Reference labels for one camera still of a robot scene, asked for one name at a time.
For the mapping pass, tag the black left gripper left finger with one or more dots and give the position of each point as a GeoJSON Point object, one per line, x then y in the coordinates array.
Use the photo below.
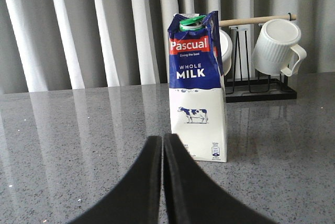
{"type": "Point", "coordinates": [136, 198]}

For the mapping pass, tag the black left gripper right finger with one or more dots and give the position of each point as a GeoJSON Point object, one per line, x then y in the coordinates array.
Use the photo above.
{"type": "Point", "coordinates": [193, 197]}

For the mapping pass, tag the blue white milk carton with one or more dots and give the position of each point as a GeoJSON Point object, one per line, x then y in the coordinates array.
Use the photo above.
{"type": "Point", "coordinates": [196, 86]}

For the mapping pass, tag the white smooth mug on rack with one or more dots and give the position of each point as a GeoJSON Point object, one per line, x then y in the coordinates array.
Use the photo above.
{"type": "Point", "coordinates": [226, 51]}

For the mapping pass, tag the white ribbed mug on rack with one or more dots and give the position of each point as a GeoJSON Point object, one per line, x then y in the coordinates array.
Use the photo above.
{"type": "Point", "coordinates": [277, 50]}

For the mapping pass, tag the grey pleated curtain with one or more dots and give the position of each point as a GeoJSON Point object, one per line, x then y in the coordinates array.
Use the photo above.
{"type": "Point", "coordinates": [62, 44]}

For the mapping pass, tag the black wire mug rack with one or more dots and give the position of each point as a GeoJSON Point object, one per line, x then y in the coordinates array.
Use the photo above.
{"type": "Point", "coordinates": [251, 89]}

